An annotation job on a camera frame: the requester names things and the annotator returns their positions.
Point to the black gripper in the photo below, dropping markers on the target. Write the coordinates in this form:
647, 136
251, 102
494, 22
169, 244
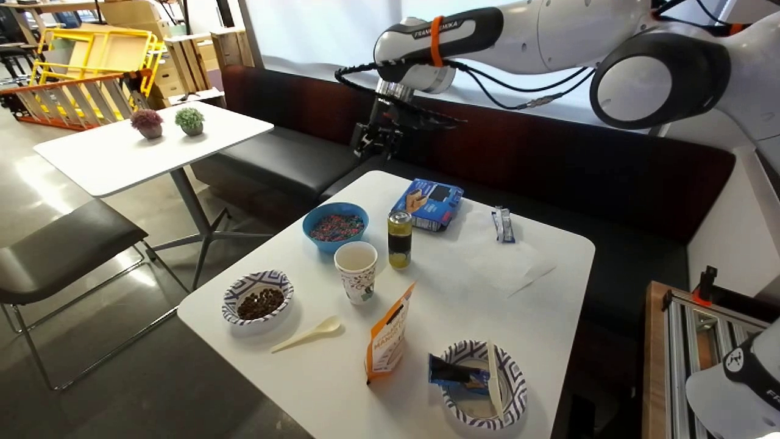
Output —
391, 118

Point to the blue bowl with colourful candy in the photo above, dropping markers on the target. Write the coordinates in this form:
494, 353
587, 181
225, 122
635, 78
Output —
335, 224

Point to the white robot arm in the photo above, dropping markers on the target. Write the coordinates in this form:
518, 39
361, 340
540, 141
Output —
643, 68

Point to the blue fruit bar box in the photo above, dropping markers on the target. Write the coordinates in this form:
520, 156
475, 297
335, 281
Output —
430, 203

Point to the patterned paper cup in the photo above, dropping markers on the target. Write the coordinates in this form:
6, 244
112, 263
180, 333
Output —
357, 267

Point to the silver blue snack bar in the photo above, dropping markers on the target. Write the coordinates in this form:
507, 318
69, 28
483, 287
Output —
503, 224

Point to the green plant ornament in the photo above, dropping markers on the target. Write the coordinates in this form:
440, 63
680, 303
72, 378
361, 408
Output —
191, 119

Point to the paper plate with brown food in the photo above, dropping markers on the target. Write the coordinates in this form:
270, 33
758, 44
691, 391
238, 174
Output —
257, 300

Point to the white plastic spoon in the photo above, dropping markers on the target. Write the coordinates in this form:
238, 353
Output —
325, 327

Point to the orange dried mango bag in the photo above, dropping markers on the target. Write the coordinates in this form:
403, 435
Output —
386, 350

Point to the purple plant ornament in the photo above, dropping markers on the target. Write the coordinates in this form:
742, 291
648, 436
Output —
147, 122

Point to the white plastic knife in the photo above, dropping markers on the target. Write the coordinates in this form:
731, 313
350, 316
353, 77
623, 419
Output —
494, 380

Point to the blue snack wrapper on plate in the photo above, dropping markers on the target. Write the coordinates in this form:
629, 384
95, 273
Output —
458, 380

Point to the white side table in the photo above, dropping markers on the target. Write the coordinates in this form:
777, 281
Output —
114, 156

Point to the blue patterned paper plate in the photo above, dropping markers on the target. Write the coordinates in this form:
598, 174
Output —
478, 416

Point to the yellow metal cart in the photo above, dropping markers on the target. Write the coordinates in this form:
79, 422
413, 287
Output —
89, 77

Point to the dark chair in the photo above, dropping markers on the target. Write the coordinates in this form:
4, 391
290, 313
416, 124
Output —
62, 252

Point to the wooden framed metal rack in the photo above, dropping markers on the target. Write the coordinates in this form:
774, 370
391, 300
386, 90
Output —
685, 333

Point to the black white cap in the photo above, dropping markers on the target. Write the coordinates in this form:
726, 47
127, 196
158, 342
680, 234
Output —
740, 396

